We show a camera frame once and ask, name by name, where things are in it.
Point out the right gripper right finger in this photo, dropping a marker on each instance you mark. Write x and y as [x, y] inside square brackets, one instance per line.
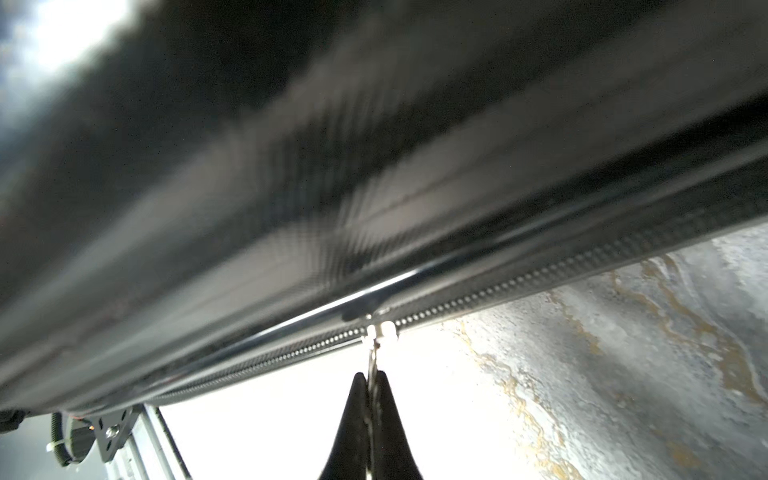
[390, 453]

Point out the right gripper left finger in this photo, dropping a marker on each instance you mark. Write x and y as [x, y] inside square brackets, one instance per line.
[349, 455]

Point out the black hard-shell suitcase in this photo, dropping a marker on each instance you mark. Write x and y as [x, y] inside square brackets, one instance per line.
[188, 186]

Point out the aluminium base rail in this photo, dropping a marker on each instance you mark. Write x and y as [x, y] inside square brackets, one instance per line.
[130, 443]

